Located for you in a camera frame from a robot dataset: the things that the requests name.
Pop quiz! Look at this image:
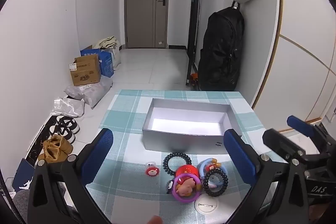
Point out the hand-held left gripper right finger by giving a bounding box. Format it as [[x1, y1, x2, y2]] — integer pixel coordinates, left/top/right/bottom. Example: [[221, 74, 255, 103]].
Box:
[[223, 128, 310, 224]]

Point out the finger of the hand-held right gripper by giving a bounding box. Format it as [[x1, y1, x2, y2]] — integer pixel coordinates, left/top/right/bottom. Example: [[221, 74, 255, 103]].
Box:
[[287, 115, 328, 146], [262, 128, 307, 161]]

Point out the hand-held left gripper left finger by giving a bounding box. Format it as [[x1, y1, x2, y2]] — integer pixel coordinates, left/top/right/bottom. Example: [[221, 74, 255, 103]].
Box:
[[28, 128, 114, 224]]

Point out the light blue bracelet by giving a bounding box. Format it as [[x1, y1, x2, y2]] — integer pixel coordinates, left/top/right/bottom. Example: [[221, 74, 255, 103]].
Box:
[[197, 158, 223, 180]]

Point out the black spiral hair tie red charm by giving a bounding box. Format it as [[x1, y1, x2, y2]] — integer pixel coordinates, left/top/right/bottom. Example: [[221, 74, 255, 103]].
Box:
[[162, 152, 201, 180]]

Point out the small red white hair clip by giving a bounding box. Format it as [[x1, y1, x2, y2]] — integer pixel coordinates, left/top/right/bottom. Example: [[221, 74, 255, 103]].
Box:
[[145, 162, 157, 176]]

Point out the grey cardboard box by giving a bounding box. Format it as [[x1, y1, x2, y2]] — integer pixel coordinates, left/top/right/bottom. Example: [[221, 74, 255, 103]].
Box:
[[142, 98, 242, 155]]

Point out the purple hair ring pig doll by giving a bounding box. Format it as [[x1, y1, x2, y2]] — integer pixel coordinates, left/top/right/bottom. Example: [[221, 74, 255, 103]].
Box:
[[166, 173, 202, 204]]

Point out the brown boot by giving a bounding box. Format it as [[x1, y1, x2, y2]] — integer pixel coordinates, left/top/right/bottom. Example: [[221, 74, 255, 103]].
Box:
[[50, 135, 74, 155], [38, 141, 61, 164]]

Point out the black white sneaker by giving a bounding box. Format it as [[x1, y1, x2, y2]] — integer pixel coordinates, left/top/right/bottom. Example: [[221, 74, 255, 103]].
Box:
[[56, 116, 80, 134], [49, 124, 75, 142]]

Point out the teal checked tablecloth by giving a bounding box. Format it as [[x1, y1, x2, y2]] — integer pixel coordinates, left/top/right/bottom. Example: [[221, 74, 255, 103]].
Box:
[[84, 90, 280, 224]]

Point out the small silver parcel bag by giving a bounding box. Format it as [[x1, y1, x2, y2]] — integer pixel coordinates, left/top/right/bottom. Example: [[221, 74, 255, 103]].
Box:
[[51, 97, 85, 118]]

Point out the white round badge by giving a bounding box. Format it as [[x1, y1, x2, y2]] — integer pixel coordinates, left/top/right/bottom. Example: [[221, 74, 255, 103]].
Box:
[[194, 193, 218, 214]]

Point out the large grey parcel bag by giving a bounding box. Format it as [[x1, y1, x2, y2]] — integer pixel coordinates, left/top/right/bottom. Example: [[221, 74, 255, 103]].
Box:
[[64, 76, 113, 109]]

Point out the white wardrobe gold trim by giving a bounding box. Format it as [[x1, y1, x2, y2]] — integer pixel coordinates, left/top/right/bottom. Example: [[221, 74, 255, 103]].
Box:
[[252, 0, 336, 132]]

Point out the dark blue paper bag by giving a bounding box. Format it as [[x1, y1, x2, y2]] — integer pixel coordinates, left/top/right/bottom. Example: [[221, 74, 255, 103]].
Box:
[[12, 158, 34, 191]]

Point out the brown cardboard box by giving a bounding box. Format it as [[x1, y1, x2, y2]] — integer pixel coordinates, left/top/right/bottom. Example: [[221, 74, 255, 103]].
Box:
[[69, 54, 101, 86]]

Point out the blue printed box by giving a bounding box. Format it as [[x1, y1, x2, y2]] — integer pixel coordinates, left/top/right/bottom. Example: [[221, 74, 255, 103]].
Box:
[[99, 51, 114, 78]]

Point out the grey fabric seat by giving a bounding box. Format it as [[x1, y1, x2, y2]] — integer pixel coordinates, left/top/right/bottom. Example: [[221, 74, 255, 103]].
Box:
[[12, 190, 30, 224]]

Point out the white woven sack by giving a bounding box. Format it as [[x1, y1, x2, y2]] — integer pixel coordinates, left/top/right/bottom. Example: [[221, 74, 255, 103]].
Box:
[[110, 42, 122, 71]]

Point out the black backpack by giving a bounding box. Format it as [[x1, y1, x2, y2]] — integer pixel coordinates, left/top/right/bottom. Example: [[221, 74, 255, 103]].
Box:
[[197, 1, 245, 91]]

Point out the blue carton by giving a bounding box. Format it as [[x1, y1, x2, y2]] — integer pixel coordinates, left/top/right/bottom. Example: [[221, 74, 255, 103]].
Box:
[[80, 49, 100, 58]]

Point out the beige folded cloth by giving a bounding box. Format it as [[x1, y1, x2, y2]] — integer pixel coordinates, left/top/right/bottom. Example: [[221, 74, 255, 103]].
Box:
[[95, 36, 117, 50]]

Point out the black metal rack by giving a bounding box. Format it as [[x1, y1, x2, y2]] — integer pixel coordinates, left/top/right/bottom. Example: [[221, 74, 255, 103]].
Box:
[[186, 0, 204, 86]]

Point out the grey door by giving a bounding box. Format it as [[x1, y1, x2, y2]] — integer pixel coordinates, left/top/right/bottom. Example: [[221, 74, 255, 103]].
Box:
[[123, 0, 171, 49]]

